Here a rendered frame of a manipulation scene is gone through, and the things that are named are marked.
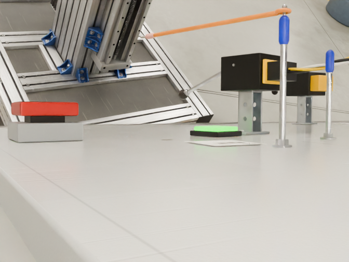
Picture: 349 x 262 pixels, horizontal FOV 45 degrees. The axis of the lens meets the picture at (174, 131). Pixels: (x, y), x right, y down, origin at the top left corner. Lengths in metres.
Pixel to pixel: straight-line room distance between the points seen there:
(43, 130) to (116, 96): 1.41
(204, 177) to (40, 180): 0.07
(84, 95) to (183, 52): 1.01
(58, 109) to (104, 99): 1.37
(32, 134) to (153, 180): 0.21
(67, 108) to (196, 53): 2.28
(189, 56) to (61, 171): 2.40
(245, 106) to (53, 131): 0.23
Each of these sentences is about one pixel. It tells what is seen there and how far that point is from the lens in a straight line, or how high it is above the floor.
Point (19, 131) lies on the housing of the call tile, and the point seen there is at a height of 1.10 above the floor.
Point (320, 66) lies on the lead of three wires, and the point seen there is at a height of 1.19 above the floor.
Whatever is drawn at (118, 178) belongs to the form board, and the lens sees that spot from 0.18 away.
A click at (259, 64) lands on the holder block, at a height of 1.15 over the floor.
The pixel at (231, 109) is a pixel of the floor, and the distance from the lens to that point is 2.37.
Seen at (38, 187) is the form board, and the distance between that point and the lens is 0.16.
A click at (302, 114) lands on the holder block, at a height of 0.94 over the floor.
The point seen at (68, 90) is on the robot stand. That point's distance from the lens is 1.74.
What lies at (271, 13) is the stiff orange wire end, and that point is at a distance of 0.34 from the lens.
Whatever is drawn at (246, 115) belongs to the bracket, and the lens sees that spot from 0.49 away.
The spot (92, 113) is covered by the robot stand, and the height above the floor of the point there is 0.21.
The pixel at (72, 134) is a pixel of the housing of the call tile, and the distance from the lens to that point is 0.38.
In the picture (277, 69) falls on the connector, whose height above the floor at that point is 1.16.
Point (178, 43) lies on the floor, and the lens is 2.65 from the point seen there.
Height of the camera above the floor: 1.38
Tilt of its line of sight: 42 degrees down
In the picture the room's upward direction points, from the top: 29 degrees clockwise
